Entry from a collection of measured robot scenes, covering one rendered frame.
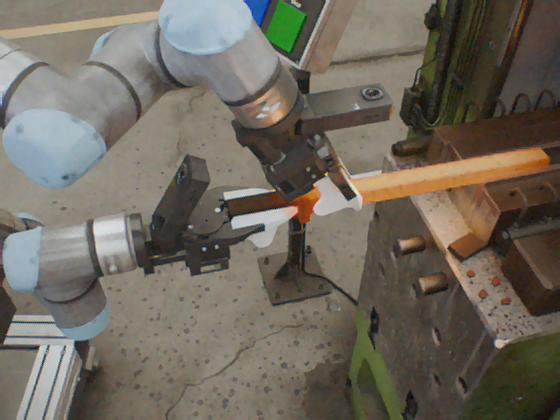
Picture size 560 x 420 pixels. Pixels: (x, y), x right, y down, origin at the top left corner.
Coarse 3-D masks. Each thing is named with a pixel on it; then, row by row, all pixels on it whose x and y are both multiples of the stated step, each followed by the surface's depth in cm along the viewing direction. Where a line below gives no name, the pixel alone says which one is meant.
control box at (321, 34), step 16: (272, 0) 105; (288, 0) 103; (304, 0) 100; (320, 0) 98; (336, 0) 98; (352, 0) 100; (272, 16) 106; (320, 16) 98; (336, 16) 100; (304, 32) 101; (320, 32) 100; (336, 32) 103; (304, 48) 101; (320, 48) 102; (336, 48) 105; (304, 64) 102; (320, 64) 105
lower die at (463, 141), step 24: (480, 120) 88; (504, 120) 88; (528, 120) 88; (552, 120) 88; (432, 144) 88; (456, 144) 83; (480, 144) 83; (504, 144) 83; (528, 144) 83; (552, 144) 81; (552, 168) 78; (456, 192) 84; (480, 192) 77; (504, 192) 76; (528, 192) 76; (480, 216) 78; (504, 216) 74; (528, 216) 76; (552, 216) 77
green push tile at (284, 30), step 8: (280, 8) 103; (288, 8) 102; (280, 16) 103; (288, 16) 102; (296, 16) 101; (304, 16) 100; (272, 24) 105; (280, 24) 103; (288, 24) 102; (296, 24) 101; (272, 32) 105; (280, 32) 103; (288, 32) 102; (296, 32) 101; (272, 40) 105; (280, 40) 104; (288, 40) 102; (296, 40) 102; (288, 48) 102
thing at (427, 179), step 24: (432, 168) 76; (456, 168) 76; (480, 168) 76; (504, 168) 77; (528, 168) 78; (264, 192) 72; (312, 192) 73; (360, 192) 73; (384, 192) 74; (408, 192) 75
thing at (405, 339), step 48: (384, 240) 101; (432, 240) 81; (384, 288) 106; (480, 288) 74; (384, 336) 111; (432, 336) 88; (480, 336) 72; (528, 336) 69; (432, 384) 91; (480, 384) 76; (528, 384) 82
